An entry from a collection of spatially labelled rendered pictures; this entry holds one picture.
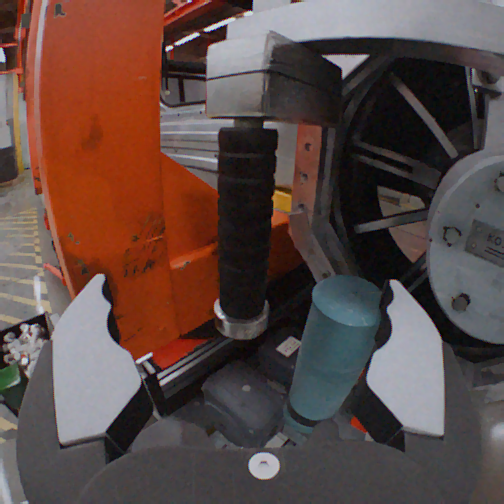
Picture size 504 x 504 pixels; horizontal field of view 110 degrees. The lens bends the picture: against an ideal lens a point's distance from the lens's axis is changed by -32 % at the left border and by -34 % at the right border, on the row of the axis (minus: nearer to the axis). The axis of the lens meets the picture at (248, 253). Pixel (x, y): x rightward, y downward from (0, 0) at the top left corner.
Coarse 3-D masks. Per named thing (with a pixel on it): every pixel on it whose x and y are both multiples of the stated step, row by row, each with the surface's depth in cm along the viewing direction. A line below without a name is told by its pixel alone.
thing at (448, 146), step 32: (416, 64) 28; (448, 64) 27; (384, 96) 36; (480, 96) 22; (352, 128) 37; (384, 128) 48; (480, 128) 23; (352, 160) 43; (416, 160) 32; (448, 160) 29; (352, 192) 46; (352, 224) 45; (384, 224) 39; (352, 256) 43; (384, 256) 51; (416, 288) 48; (448, 320) 39; (480, 352) 29
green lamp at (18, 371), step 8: (8, 368) 21; (16, 368) 21; (0, 376) 19; (8, 376) 20; (16, 376) 20; (24, 376) 22; (0, 384) 18; (8, 384) 19; (16, 384) 19; (24, 384) 20; (0, 392) 18; (8, 392) 19; (16, 392) 19; (24, 392) 20; (8, 400) 19; (16, 400) 19
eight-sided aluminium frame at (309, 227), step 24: (360, 72) 28; (312, 144) 33; (336, 144) 35; (312, 168) 34; (312, 192) 36; (288, 216) 40; (312, 216) 37; (312, 240) 38; (336, 240) 41; (312, 264) 40; (336, 264) 38; (480, 384) 24
